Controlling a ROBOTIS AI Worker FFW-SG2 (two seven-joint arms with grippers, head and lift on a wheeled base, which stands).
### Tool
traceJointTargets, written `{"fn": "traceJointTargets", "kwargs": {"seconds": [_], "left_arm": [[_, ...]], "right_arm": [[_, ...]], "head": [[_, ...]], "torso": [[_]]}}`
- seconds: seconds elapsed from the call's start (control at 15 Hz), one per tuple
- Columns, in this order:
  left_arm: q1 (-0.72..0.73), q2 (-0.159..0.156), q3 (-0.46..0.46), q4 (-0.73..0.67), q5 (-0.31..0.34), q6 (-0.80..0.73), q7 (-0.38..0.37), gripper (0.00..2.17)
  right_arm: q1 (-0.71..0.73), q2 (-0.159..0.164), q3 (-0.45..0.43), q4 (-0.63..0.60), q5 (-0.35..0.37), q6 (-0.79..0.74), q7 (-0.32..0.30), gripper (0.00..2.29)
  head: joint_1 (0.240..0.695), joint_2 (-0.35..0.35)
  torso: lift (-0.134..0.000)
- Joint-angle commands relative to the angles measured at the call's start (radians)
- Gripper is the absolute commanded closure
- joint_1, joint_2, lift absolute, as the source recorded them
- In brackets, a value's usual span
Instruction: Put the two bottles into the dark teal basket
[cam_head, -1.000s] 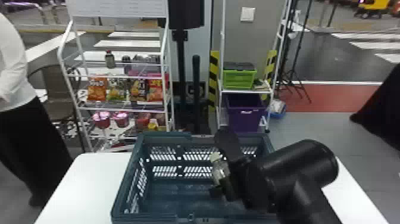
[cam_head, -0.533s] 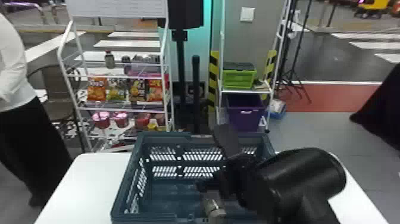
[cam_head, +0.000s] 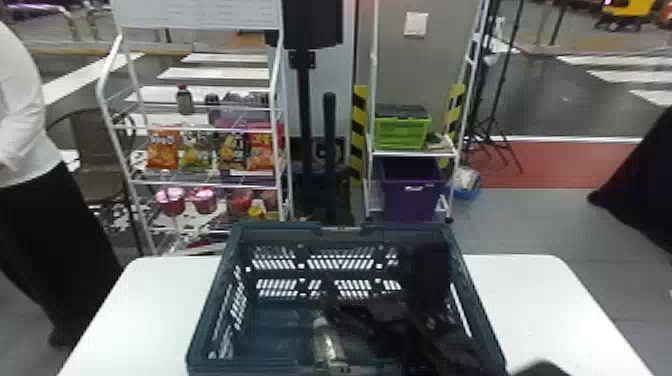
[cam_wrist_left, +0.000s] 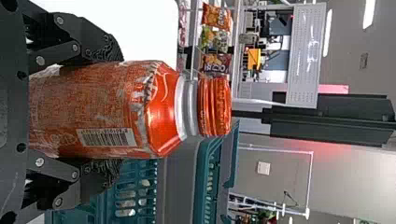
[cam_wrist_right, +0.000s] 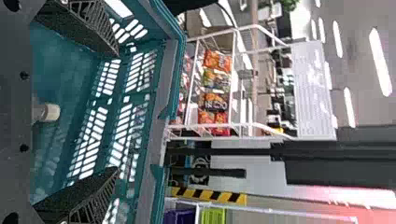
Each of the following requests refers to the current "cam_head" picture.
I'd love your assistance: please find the yellow black striped post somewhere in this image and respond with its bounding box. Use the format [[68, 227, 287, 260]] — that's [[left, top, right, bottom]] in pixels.
[[442, 83, 467, 142], [349, 84, 369, 181]]

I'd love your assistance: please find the black tripod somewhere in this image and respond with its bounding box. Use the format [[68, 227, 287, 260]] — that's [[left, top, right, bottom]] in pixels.
[[464, 0, 526, 176]]

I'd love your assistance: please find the grey bottle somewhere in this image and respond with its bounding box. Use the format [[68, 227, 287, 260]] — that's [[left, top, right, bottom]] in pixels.
[[311, 314, 349, 370]]

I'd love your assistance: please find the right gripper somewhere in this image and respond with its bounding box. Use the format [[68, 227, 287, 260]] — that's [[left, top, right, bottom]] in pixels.
[[326, 301, 417, 358]]

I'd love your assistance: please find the yellow snack packet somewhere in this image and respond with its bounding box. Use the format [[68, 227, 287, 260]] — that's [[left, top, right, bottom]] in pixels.
[[217, 131, 248, 171]]

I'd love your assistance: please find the dark bottle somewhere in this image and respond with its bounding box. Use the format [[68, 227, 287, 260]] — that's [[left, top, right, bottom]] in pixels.
[[175, 83, 196, 116]]

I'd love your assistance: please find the purple crate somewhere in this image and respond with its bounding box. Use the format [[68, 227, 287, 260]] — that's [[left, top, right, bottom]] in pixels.
[[378, 157, 451, 223]]

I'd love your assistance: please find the red noodle cup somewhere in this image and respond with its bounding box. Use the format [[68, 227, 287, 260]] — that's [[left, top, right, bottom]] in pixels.
[[226, 189, 255, 217], [155, 186, 187, 217], [189, 186, 218, 214]]

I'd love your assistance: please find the red snack packet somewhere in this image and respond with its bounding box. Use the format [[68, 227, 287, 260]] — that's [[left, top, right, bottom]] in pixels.
[[246, 122, 285, 171]]

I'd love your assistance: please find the green snack packet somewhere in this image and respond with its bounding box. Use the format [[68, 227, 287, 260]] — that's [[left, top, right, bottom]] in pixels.
[[180, 131, 218, 172]]

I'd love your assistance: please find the person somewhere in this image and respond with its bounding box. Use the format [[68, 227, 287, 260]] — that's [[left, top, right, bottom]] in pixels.
[[0, 20, 125, 349]]

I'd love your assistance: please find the white wire rack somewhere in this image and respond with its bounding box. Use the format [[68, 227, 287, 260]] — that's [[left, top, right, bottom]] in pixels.
[[96, 0, 295, 256], [364, 0, 493, 224]]

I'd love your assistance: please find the green basket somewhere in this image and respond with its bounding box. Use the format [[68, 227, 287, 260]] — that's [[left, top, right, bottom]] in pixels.
[[373, 103, 433, 151]]

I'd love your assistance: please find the orange snack packet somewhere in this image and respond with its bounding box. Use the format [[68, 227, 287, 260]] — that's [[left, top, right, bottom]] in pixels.
[[146, 129, 183, 171]]

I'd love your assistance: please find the blue basket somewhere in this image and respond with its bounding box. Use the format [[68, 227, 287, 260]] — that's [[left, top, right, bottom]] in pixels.
[[185, 220, 509, 376]]

